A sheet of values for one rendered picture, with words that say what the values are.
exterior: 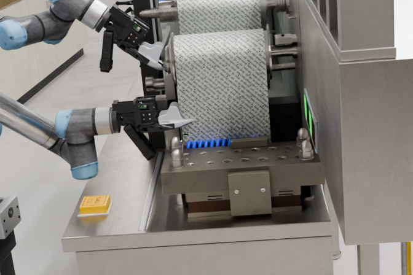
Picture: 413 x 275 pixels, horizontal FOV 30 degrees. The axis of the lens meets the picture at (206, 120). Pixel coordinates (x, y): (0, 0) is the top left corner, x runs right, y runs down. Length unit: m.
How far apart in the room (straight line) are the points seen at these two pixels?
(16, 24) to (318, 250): 0.94
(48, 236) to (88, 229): 2.13
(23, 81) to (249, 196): 4.67
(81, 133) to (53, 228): 2.14
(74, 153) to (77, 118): 0.10
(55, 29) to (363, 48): 1.11
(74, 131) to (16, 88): 4.22
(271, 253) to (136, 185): 0.48
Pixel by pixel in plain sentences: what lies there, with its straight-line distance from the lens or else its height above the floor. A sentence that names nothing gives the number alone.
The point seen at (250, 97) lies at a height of 1.15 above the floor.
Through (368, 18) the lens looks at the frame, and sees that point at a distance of 1.16.
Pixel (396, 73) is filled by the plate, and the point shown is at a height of 1.42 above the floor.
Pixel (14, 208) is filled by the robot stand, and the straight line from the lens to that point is 2.57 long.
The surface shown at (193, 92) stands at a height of 1.17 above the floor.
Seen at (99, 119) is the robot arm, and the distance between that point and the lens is 2.04.
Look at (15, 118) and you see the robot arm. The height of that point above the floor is 1.14.
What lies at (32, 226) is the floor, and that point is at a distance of 4.23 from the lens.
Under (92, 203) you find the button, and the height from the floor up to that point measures 0.92.
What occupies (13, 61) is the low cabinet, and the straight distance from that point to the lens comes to 6.27.
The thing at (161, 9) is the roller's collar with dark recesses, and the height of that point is 1.35.
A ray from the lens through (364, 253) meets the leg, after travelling 2.39.
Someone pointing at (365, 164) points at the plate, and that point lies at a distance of 1.21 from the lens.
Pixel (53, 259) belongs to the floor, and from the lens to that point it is 3.85.
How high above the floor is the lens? 1.73
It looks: 18 degrees down
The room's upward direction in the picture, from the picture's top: 5 degrees counter-clockwise
